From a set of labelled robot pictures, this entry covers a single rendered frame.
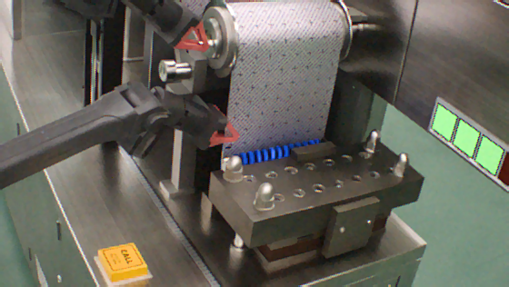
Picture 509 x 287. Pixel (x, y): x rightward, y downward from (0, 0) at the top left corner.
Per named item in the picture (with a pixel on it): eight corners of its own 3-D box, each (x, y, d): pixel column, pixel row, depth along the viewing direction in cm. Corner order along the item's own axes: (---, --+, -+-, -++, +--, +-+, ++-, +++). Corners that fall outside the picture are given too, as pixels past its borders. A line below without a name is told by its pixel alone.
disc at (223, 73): (195, 55, 126) (205, -14, 118) (198, 54, 126) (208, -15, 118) (229, 92, 116) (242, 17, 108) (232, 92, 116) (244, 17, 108)
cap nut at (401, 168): (388, 169, 127) (393, 149, 125) (401, 165, 129) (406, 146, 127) (399, 178, 125) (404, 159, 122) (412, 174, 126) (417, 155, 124)
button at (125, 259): (98, 259, 112) (97, 249, 111) (133, 252, 115) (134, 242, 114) (111, 284, 107) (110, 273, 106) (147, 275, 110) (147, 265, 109)
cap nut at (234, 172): (219, 173, 118) (222, 153, 116) (236, 170, 120) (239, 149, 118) (228, 184, 116) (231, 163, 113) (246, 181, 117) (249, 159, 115)
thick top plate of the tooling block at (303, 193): (207, 197, 121) (211, 171, 118) (372, 162, 141) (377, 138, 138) (249, 249, 110) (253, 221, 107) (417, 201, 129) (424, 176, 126)
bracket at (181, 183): (157, 185, 135) (165, 51, 120) (184, 181, 138) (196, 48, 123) (166, 199, 131) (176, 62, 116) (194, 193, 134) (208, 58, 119)
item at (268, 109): (221, 162, 124) (231, 74, 115) (320, 143, 136) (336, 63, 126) (222, 163, 124) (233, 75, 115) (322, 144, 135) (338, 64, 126)
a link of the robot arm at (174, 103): (162, 96, 106) (153, 78, 110) (139, 127, 108) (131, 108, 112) (193, 110, 110) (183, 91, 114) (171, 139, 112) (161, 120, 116)
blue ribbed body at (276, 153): (225, 166, 125) (228, 151, 123) (317, 148, 135) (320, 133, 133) (234, 175, 122) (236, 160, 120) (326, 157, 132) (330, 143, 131)
